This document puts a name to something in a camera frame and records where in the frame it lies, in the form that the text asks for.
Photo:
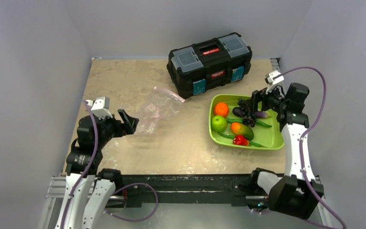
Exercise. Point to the dark purple fake grapes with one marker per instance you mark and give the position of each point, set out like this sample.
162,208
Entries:
249,113

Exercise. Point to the green orange fake mango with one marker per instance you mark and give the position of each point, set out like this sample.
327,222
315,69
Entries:
241,129

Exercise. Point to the dark purple fake eggplant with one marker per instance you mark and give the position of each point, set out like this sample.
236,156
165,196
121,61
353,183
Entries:
237,111

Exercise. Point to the green plastic tray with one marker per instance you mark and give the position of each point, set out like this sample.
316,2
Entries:
267,135

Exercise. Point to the green fake apple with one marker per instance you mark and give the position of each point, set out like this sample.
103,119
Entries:
219,123

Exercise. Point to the orange fake fruit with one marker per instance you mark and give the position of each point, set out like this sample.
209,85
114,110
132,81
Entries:
221,109

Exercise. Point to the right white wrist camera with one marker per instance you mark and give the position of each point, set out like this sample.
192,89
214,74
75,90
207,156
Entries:
273,79

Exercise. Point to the black plastic toolbox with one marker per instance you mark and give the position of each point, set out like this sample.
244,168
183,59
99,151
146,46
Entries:
202,66

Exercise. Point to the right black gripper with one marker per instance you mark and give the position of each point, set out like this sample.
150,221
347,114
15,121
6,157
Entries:
261,99

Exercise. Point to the clear zip top bag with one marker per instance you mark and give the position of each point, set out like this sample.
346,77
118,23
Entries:
161,104

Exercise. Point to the black metal base frame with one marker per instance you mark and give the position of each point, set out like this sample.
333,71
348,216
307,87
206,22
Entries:
239,190

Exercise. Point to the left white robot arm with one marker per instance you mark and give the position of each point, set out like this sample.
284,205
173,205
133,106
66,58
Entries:
86,189

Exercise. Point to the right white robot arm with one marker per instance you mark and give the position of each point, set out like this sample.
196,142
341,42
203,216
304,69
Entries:
293,158

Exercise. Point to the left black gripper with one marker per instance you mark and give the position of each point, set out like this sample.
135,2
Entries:
120,130

